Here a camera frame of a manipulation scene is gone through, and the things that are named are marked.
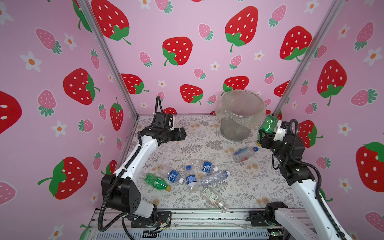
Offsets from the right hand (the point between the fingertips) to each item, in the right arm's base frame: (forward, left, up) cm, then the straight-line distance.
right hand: (262, 131), depth 72 cm
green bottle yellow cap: (-20, +53, -25) cm, 62 cm away
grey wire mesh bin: (+17, +10, -22) cm, 30 cm away
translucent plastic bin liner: (+36, 0, -17) cm, 40 cm away
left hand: (+3, +42, -10) cm, 43 cm away
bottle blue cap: (-18, +34, -25) cm, 46 cm away
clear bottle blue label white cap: (-9, +26, -25) cm, 37 cm away
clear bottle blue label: (-16, +45, -25) cm, 54 cm away
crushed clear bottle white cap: (-13, +22, -30) cm, 40 cm away
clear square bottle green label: (-25, +22, -26) cm, 42 cm away
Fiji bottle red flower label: (+4, +3, -31) cm, 31 cm away
